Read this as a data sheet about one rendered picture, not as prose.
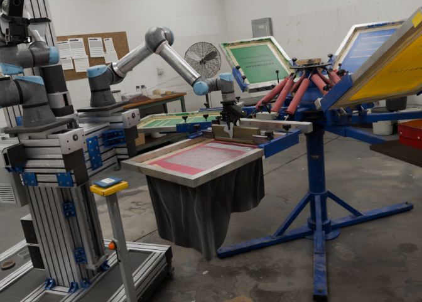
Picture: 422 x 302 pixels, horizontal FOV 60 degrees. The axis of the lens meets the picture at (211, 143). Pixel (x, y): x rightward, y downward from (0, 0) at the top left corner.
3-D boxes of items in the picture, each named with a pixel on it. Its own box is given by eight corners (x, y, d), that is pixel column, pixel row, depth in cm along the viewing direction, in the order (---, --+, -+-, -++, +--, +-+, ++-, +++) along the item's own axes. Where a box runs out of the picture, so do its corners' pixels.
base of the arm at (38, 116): (15, 127, 174) (10, 107, 171) (40, 120, 187) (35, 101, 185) (39, 126, 168) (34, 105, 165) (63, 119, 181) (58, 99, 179)
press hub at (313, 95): (330, 249, 268) (321, 60, 234) (284, 235, 295) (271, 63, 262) (354, 227, 293) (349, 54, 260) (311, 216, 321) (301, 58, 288)
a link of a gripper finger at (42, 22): (57, 36, 127) (33, 37, 129) (56, 18, 126) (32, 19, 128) (51, 35, 124) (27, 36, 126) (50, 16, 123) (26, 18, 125)
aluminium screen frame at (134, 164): (193, 188, 155) (192, 179, 154) (121, 167, 196) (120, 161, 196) (297, 140, 207) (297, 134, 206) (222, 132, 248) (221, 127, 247)
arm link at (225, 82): (220, 73, 211) (234, 71, 208) (221, 92, 214) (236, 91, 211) (215, 75, 204) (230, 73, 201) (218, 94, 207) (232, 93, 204)
